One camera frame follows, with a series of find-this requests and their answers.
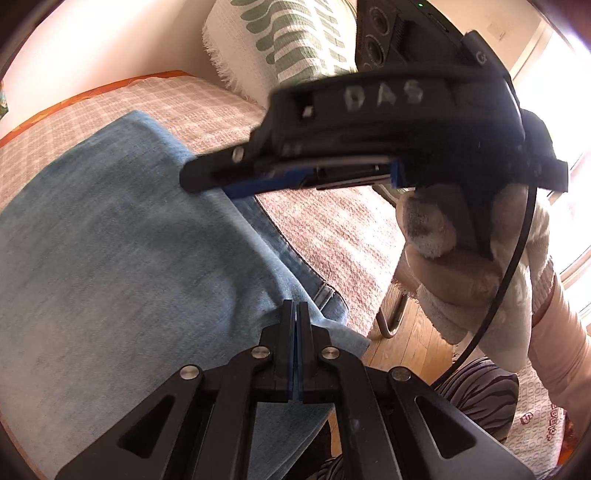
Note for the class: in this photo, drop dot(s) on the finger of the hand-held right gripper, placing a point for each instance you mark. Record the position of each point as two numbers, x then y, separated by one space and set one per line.
263 183

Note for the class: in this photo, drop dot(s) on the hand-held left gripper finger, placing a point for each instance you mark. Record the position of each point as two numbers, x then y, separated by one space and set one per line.
300 353
293 353

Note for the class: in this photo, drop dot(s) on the blue denim pants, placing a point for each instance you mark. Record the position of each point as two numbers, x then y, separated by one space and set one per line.
115 254

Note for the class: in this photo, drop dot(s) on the person's right forearm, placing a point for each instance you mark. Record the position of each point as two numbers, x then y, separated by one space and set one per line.
563 355

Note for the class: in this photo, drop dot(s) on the person's right hand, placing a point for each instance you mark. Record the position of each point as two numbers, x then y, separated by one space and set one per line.
443 277

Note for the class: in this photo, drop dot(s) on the metal chair leg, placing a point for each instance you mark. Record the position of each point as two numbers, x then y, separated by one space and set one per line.
392 325

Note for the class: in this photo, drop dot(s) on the white green leaf towel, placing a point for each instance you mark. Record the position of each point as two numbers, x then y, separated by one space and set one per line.
295 41

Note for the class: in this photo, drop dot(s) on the white printed garment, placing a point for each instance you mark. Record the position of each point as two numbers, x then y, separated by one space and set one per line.
535 415

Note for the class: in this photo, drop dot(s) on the white wall switch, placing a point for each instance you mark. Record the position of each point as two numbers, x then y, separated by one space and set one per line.
498 33

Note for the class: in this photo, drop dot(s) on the bright window frame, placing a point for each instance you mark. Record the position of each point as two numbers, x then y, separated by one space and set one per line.
558 115

